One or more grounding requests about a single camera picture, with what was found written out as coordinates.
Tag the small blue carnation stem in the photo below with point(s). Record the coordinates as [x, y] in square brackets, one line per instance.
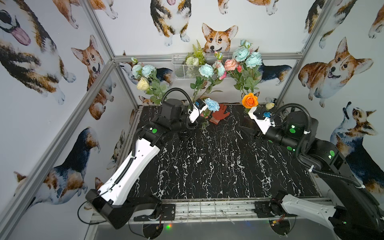
[208, 113]

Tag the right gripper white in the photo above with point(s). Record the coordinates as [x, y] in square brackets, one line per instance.
[254, 120]

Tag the green fern in basket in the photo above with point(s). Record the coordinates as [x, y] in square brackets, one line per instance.
[197, 57]

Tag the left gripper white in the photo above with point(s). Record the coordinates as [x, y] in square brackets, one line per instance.
[197, 120]

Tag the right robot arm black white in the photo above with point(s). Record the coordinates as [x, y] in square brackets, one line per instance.
[359, 217]

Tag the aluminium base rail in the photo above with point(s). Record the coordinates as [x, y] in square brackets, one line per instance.
[210, 211]

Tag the orange rose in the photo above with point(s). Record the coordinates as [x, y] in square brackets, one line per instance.
[250, 100]

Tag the black left vase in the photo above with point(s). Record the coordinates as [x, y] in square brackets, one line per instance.
[184, 136]

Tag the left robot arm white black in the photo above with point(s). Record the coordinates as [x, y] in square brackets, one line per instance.
[111, 200]

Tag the white tulip right vase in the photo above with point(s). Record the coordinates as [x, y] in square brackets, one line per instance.
[269, 106]

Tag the light blue rose spray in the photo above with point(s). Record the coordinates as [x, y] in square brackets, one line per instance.
[209, 77]

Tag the red rubber glove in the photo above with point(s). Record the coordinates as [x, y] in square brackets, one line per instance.
[219, 115]

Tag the blue and yellow rose spray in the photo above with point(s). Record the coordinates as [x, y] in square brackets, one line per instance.
[151, 80]

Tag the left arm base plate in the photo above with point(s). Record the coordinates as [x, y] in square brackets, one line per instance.
[164, 212]

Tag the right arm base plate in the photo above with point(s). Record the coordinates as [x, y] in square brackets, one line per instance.
[268, 209]

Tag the dark glass right vase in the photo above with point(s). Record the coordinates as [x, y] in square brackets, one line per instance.
[248, 126]

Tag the white wire mesh basket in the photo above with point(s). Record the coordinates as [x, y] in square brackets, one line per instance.
[183, 71]

